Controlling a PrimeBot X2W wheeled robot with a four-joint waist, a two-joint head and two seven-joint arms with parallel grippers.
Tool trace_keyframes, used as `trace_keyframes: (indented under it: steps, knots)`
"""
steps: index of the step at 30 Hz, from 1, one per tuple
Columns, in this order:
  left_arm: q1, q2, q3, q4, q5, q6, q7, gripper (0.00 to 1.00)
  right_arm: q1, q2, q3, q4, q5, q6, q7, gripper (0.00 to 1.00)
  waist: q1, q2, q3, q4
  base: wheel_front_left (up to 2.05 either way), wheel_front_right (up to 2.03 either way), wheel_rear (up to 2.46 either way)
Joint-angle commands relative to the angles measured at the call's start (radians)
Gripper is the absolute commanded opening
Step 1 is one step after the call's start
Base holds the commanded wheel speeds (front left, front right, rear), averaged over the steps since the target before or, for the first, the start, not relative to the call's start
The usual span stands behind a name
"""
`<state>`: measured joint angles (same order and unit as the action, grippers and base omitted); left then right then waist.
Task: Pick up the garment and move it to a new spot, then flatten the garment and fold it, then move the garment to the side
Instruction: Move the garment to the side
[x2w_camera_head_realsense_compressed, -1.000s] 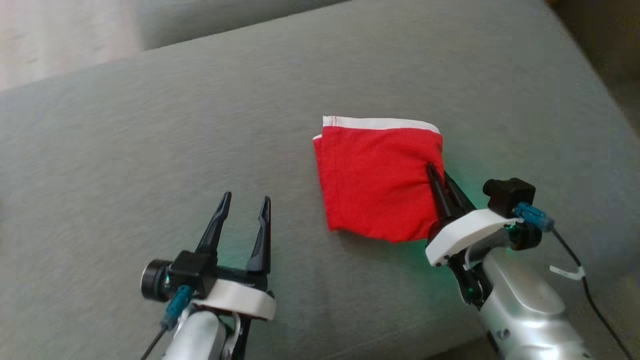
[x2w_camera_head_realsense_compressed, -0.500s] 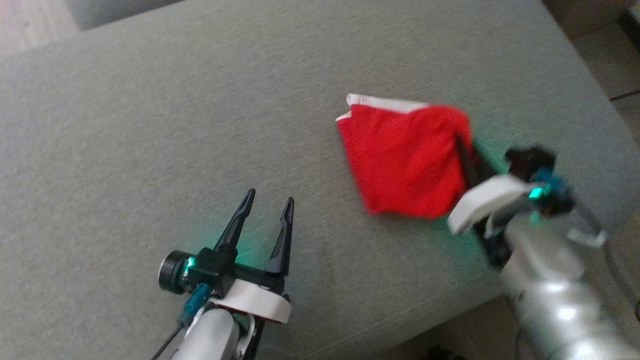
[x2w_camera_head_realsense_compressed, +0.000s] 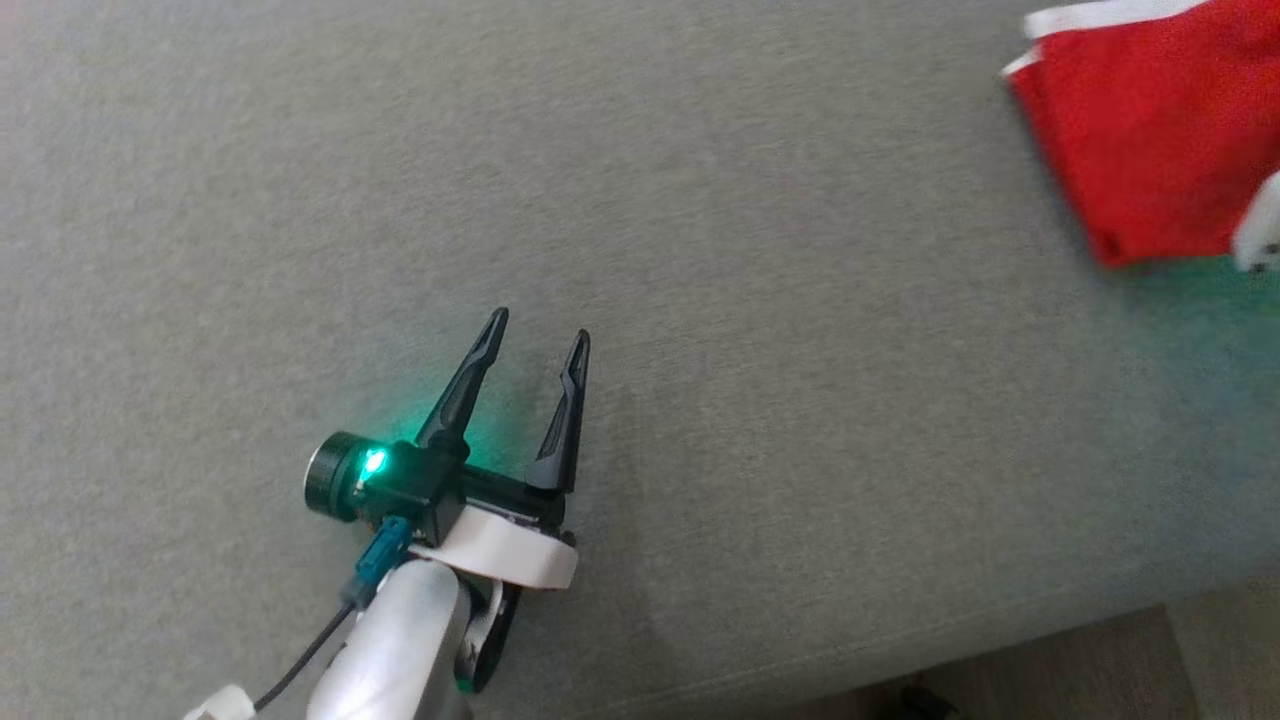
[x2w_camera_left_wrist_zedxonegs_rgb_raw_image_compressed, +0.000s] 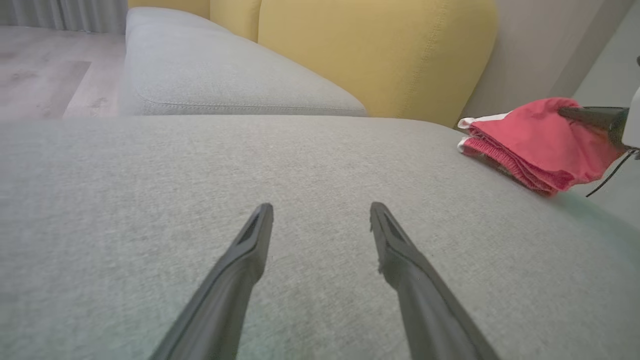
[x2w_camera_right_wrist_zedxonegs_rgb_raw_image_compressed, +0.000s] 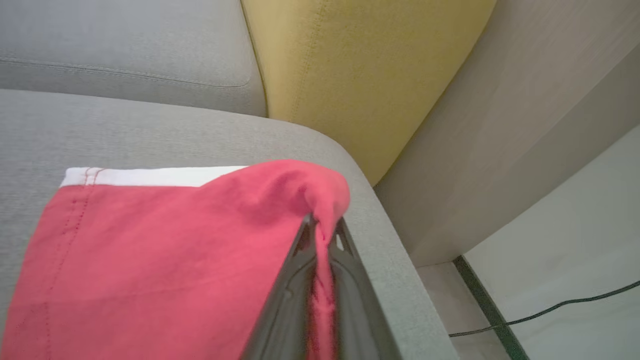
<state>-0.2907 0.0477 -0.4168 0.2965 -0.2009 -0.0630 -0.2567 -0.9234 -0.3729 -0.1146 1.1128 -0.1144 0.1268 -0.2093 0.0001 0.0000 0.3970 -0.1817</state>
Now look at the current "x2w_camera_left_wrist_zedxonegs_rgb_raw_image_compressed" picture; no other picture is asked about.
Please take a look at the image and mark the grey curtain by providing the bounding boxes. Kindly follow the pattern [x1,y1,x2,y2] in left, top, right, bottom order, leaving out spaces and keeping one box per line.
[0,0,128,35]

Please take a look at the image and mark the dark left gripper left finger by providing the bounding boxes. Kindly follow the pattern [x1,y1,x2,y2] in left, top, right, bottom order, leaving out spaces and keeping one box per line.
[148,202,275,360]

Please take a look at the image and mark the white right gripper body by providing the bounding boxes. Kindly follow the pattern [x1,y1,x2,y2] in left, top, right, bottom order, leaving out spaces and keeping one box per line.
[623,86,640,151]

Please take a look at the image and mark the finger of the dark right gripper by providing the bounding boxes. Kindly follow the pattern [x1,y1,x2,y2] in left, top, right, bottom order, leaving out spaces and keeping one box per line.
[557,106,631,147]

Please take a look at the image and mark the large grey sofa seat cushion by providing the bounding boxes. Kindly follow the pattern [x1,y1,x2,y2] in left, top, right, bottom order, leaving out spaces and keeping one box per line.
[0,115,640,360]

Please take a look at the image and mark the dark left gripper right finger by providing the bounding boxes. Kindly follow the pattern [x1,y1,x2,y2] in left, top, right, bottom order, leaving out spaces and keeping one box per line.
[369,201,501,360]

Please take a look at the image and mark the red shorts with white stripe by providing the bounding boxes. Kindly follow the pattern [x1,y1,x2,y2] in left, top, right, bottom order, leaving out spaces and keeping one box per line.
[457,97,628,197]

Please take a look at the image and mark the wide yellow sofa back cushion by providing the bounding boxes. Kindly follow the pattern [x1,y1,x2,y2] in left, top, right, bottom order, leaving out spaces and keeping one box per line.
[257,0,499,128]

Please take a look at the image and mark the narrow yellow sofa back cushion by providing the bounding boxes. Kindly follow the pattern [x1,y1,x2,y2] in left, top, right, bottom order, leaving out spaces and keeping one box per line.
[127,0,211,20]
[210,0,262,43]

